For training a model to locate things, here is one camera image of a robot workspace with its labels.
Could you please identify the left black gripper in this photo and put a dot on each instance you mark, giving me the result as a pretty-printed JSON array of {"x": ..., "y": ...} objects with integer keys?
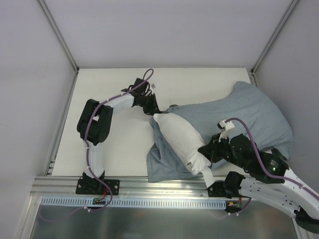
[{"x": 151, "y": 106}]

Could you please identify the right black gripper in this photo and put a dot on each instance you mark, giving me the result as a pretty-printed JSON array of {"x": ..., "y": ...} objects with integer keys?
[{"x": 209, "y": 148}]

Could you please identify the grey striped pillowcase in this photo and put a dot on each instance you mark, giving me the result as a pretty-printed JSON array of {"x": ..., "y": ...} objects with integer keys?
[{"x": 264, "y": 119}]

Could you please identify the white pillow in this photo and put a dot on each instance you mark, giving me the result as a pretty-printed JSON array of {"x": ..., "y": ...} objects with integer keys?
[{"x": 185, "y": 141}]

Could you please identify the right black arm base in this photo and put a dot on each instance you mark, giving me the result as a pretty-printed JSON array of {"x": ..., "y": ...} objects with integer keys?
[{"x": 228, "y": 188}]

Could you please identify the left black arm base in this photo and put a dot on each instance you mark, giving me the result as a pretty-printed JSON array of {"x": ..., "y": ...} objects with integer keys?
[{"x": 87, "y": 185}]

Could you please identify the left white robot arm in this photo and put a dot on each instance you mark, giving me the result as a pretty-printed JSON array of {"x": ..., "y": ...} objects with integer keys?
[{"x": 95, "y": 121}]

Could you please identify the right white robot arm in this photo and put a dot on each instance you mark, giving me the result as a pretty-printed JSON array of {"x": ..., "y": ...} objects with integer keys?
[{"x": 291, "y": 197}]

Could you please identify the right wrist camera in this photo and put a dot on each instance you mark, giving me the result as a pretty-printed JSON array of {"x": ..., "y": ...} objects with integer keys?
[{"x": 226, "y": 127}]

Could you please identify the left aluminium frame post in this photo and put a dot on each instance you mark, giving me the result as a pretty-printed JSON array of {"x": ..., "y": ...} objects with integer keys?
[{"x": 56, "y": 31}]

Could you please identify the aluminium frame post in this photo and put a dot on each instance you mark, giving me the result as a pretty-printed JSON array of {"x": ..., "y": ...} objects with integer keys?
[
  {"x": 56, "y": 31},
  {"x": 276, "y": 33}
]

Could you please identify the aluminium mounting rail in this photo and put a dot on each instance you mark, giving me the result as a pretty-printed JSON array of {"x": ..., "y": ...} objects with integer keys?
[{"x": 129, "y": 187}]

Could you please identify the white slotted cable duct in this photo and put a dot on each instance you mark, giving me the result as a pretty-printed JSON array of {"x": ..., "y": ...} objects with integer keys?
[{"x": 135, "y": 203}]

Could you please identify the right aluminium frame post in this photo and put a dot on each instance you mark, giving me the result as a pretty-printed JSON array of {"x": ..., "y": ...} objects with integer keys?
[{"x": 276, "y": 33}]

